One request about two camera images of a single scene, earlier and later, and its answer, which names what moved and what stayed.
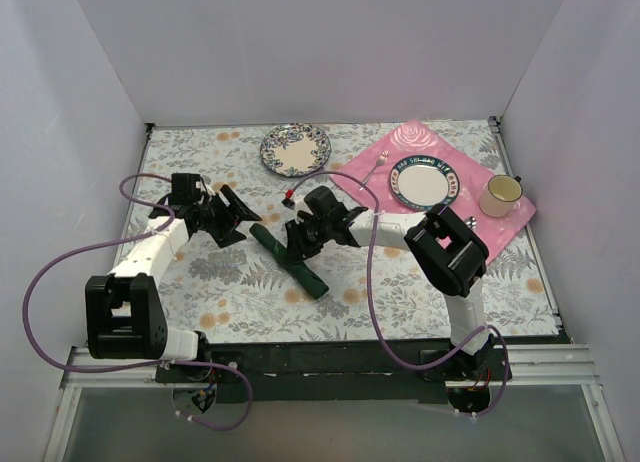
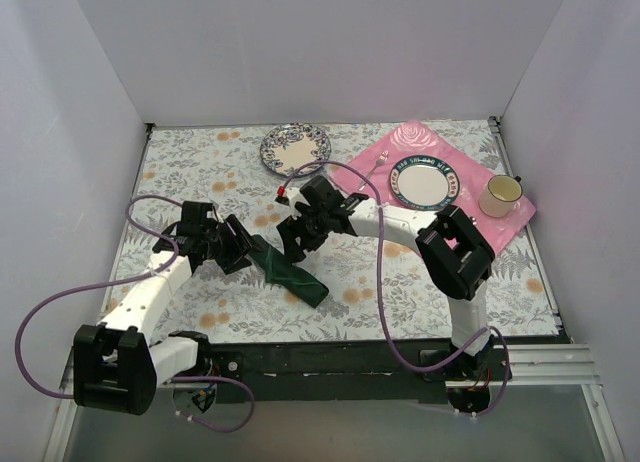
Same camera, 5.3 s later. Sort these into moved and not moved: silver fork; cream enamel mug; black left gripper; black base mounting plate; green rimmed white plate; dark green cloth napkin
Moved: black left gripper; dark green cloth napkin
Not moved: silver fork; black base mounting plate; green rimmed white plate; cream enamel mug
